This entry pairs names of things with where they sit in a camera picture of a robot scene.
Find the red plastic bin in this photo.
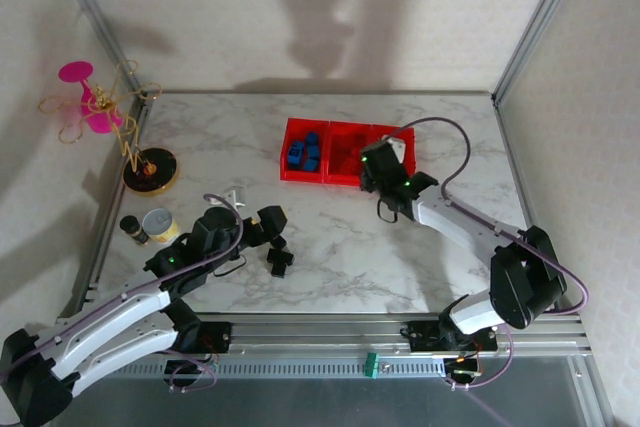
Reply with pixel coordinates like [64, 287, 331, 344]
[324, 120, 376, 187]
[370, 123, 418, 179]
[278, 117, 333, 184]

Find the left gripper thin black cable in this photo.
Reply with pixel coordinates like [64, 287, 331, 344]
[213, 255, 247, 279]

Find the gripper thin black cable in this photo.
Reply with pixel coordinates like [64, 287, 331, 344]
[376, 195, 402, 224]
[213, 255, 247, 279]

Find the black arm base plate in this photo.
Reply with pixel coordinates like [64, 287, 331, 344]
[406, 318, 498, 354]
[174, 320, 234, 355]

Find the aluminium mounting rail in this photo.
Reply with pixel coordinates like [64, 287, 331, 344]
[197, 313, 587, 354]

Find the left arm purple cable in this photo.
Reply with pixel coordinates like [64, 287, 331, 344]
[0, 192, 247, 393]

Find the pink plastic wine glass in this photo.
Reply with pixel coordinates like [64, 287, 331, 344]
[57, 61, 124, 137]

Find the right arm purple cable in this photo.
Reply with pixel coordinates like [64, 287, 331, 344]
[386, 117, 589, 391]

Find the aluminium side frame rail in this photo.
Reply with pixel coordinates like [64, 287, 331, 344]
[57, 95, 152, 321]
[493, 96, 560, 316]

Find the right gripper thin black cable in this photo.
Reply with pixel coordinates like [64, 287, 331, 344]
[376, 195, 402, 224]

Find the grey slotted cable duct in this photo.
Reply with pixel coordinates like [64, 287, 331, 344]
[107, 355, 451, 380]

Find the small black connector box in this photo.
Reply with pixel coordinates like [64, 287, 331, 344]
[163, 358, 212, 379]
[443, 357, 482, 379]

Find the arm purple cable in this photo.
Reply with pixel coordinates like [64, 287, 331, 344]
[0, 192, 247, 393]
[386, 117, 589, 391]

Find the gold wire glass rack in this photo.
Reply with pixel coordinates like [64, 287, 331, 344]
[38, 60, 182, 197]

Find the aluminium frame post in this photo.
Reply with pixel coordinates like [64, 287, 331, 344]
[48, 0, 147, 99]
[491, 0, 587, 104]

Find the grey metal panel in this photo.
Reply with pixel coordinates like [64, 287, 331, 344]
[54, 374, 599, 427]

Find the small black jar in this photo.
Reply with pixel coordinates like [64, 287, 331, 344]
[119, 215, 151, 247]

